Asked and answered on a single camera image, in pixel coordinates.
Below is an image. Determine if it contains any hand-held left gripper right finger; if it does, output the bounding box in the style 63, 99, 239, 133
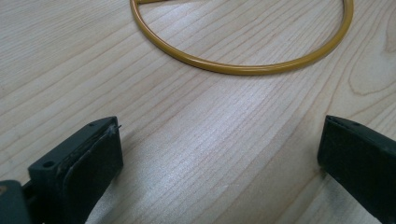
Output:
317, 115, 396, 224

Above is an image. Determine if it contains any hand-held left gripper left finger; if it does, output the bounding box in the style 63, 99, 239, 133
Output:
27, 116, 124, 224

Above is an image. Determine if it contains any gold metal ring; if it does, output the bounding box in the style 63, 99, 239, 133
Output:
129, 0, 355, 77

